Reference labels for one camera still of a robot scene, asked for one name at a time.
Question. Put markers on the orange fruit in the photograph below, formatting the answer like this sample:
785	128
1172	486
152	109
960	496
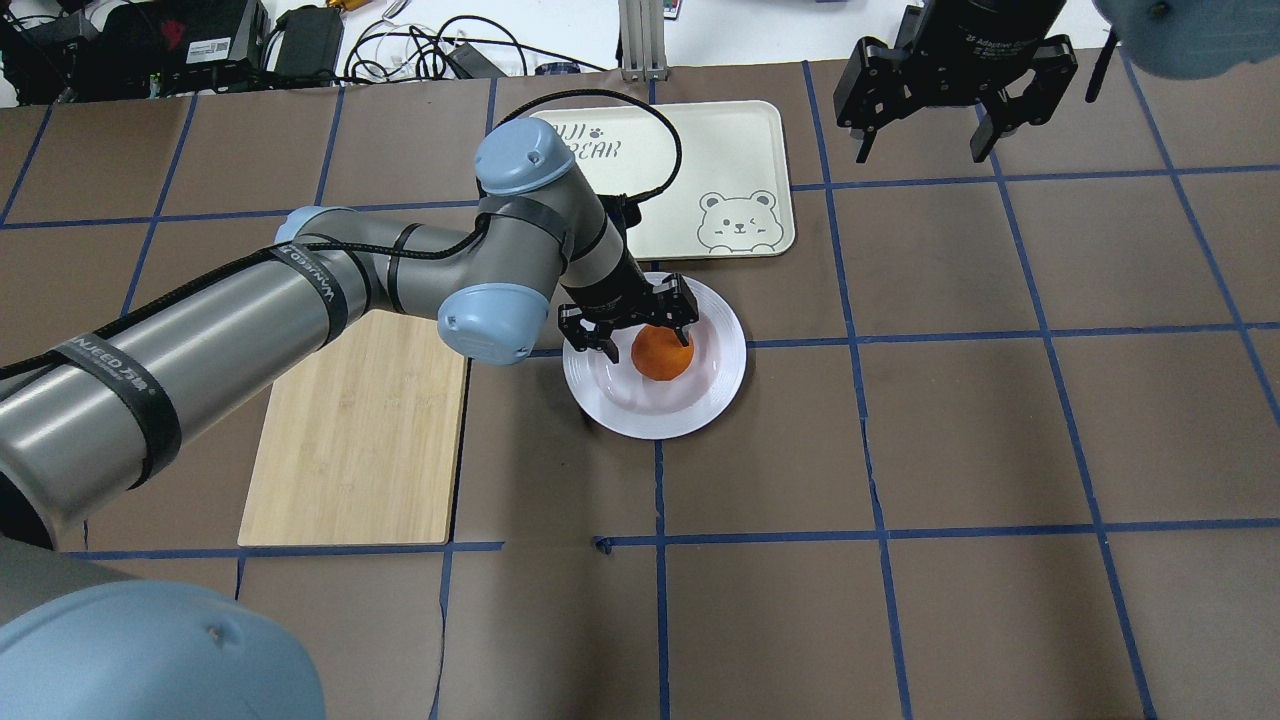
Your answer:
657	355

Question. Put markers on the black computer box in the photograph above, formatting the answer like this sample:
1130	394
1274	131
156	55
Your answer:
89	51

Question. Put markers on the cream bear tray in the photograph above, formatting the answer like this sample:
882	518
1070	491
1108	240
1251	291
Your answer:
731	196

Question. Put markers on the white round plate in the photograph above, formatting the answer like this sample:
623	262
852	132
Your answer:
662	387

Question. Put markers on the aluminium frame post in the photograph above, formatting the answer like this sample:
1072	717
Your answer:
643	41

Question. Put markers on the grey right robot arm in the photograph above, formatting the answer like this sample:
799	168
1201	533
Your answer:
1182	39

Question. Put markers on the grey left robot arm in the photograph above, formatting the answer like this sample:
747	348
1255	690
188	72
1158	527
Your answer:
107	410

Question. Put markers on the bamboo cutting board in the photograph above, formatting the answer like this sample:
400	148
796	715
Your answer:
361	441

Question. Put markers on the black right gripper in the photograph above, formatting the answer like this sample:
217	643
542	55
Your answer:
962	62

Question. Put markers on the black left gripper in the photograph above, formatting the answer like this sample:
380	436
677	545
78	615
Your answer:
616	290

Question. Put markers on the black power adapter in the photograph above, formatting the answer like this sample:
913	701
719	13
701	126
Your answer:
309	39

